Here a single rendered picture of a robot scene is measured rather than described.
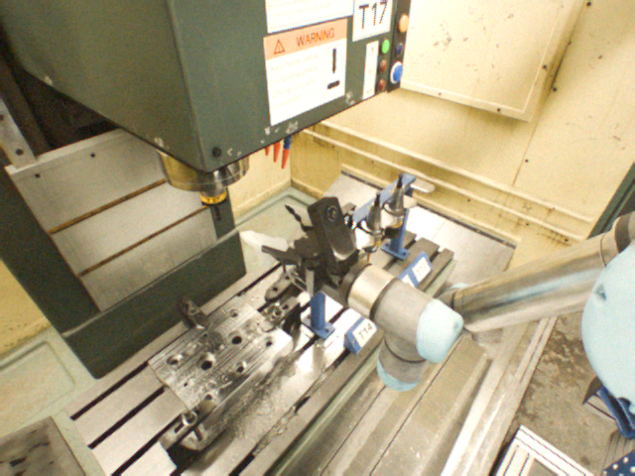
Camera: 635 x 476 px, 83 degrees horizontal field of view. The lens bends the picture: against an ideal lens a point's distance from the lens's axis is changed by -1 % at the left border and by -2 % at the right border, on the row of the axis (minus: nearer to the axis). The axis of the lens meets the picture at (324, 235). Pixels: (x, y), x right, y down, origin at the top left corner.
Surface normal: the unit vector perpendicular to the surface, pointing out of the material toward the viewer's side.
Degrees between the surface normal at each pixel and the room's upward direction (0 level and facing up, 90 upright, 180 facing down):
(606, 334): 84
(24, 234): 90
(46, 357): 0
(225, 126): 90
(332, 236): 63
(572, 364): 0
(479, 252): 24
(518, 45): 90
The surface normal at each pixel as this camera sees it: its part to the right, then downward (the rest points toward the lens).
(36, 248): 0.76, 0.43
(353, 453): -0.07, -0.69
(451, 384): 0.10, -0.82
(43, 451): 0.27, -0.90
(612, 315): -0.81, 0.29
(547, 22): -0.65, 0.49
